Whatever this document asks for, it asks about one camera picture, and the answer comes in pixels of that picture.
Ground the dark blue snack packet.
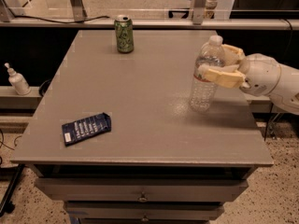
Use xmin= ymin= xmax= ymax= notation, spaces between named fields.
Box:
xmin=62 ymin=113 xmax=112 ymax=147

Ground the upper drawer with knob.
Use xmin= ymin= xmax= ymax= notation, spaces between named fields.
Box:
xmin=36 ymin=178 xmax=248 ymax=203

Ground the lower drawer with knob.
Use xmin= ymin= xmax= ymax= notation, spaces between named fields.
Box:
xmin=64 ymin=202 xmax=224 ymax=220

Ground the metal frame post left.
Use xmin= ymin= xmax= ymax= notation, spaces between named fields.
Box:
xmin=70 ymin=0 xmax=87 ymax=22

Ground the metal frame post right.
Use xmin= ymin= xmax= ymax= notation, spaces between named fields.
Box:
xmin=192 ymin=0 xmax=206 ymax=25

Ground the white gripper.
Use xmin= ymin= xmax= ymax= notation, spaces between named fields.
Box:
xmin=198 ymin=44 xmax=281 ymax=96

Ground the drawer with knob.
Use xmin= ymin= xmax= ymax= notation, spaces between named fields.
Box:
xmin=64 ymin=202 xmax=224 ymax=220
xmin=36 ymin=178 xmax=248 ymax=203

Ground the green soda can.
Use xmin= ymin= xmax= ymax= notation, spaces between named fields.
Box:
xmin=114 ymin=15 xmax=134 ymax=53

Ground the white pump dispenser bottle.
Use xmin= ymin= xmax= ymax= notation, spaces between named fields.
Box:
xmin=5 ymin=63 xmax=31 ymax=95

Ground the black stand leg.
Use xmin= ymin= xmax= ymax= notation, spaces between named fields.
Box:
xmin=0 ymin=164 xmax=24 ymax=217

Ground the grey drawer cabinet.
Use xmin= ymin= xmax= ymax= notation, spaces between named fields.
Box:
xmin=12 ymin=30 xmax=273 ymax=224

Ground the metal frame post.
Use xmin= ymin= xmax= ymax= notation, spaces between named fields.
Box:
xmin=70 ymin=0 xmax=87 ymax=22
xmin=192 ymin=0 xmax=206 ymax=25

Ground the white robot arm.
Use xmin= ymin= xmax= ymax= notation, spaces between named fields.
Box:
xmin=194 ymin=45 xmax=299 ymax=115

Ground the black cable on ledge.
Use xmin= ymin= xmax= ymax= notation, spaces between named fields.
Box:
xmin=0 ymin=0 xmax=111 ymax=25

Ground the clear plastic water bottle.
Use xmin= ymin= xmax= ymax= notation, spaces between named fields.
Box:
xmin=190 ymin=35 xmax=225 ymax=112

